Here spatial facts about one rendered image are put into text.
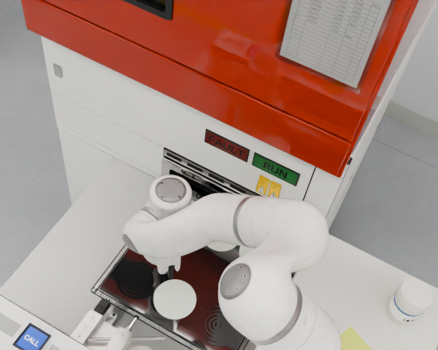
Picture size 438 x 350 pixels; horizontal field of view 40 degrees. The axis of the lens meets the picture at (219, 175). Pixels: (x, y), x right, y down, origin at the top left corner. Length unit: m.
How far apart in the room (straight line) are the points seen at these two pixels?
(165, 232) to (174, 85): 0.36
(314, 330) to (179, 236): 0.36
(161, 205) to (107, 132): 0.57
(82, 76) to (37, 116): 1.42
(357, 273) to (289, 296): 0.68
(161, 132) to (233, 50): 0.45
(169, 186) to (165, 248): 0.13
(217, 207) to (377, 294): 0.55
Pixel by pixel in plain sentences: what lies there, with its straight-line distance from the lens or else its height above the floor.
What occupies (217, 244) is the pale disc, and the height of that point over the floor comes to 0.90.
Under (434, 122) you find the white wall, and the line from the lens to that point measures 3.16.
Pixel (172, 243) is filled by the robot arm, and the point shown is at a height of 1.24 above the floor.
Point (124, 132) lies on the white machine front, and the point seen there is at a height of 0.95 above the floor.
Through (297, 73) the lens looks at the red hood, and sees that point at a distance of 1.13.
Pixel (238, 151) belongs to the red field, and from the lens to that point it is 1.43.
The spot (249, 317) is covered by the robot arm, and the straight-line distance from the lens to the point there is 0.80.
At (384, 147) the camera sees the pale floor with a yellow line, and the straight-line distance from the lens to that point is 3.07.
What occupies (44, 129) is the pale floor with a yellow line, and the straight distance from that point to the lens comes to 2.94.
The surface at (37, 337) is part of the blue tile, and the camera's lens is 1.36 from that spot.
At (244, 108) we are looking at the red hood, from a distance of 1.25.
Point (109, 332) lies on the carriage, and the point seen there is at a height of 0.88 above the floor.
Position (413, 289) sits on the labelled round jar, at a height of 1.06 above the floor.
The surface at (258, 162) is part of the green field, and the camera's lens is 1.43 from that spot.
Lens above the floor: 2.21
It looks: 53 degrees down
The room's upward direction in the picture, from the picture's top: 9 degrees clockwise
